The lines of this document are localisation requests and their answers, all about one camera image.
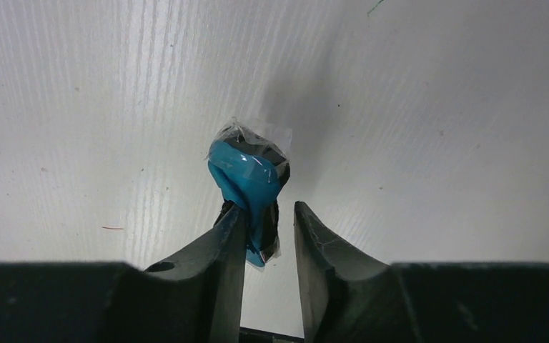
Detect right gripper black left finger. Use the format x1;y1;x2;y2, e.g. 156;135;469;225
145;204;247;342

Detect blue whiteboard eraser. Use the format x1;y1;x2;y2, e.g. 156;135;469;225
206;117;292;269

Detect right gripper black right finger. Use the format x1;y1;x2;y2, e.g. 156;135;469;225
294;202;393;342

